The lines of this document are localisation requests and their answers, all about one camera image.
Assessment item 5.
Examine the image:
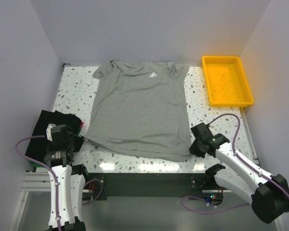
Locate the yellow plastic bin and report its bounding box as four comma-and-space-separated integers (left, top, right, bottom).
202, 56, 254, 108

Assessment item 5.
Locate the grey t shirt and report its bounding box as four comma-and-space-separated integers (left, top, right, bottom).
85, 60, 191, 162

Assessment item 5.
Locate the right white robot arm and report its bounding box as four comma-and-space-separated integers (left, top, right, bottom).
189, 123, 289, 224

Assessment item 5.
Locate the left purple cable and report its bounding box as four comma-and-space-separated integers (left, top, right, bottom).
15, 136, 104, 227

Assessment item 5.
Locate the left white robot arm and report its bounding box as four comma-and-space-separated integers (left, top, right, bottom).
44, 124, 90, 231

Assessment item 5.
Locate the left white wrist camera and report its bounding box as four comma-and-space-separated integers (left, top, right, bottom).
46, 124, 56, 141

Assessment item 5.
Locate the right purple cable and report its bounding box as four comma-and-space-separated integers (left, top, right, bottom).
182, 114, 289, 214

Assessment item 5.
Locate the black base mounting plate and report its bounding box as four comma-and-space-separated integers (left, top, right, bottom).
83, 173, 227, 202

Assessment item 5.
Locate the purple cable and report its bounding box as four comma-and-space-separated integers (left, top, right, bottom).
182, 114, 289, 214
15, 136, 104, 227

